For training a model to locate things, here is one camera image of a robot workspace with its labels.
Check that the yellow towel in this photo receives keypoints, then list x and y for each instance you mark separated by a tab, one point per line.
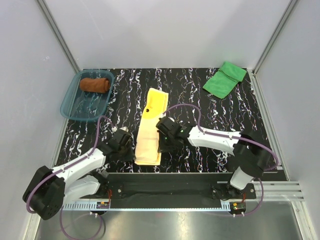
147	141

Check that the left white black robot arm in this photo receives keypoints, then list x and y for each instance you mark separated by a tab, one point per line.
52	188

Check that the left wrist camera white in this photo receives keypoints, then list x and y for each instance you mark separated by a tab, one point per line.
124	128

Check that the green towel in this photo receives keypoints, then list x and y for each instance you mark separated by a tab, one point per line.
224	80

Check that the right aluminium frame post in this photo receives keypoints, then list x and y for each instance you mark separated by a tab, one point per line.
276	33

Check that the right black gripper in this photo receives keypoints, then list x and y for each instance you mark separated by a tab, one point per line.
162	147

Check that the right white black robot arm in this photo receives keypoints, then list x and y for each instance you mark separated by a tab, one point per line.
252	157

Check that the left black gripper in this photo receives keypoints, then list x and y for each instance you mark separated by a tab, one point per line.
130	156

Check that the left aluminium frame post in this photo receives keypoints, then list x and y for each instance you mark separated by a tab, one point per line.
57	33

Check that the brown towel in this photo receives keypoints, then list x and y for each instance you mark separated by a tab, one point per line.
95	85

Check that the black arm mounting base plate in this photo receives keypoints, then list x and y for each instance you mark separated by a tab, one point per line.
123	185

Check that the aluminium frame rail front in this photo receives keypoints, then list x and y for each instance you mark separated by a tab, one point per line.
212	198

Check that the teal transparent plastic bin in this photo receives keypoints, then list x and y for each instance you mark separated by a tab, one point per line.
85	106

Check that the aluminium frame post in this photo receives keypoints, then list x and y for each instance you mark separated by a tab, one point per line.
57	33
276	33

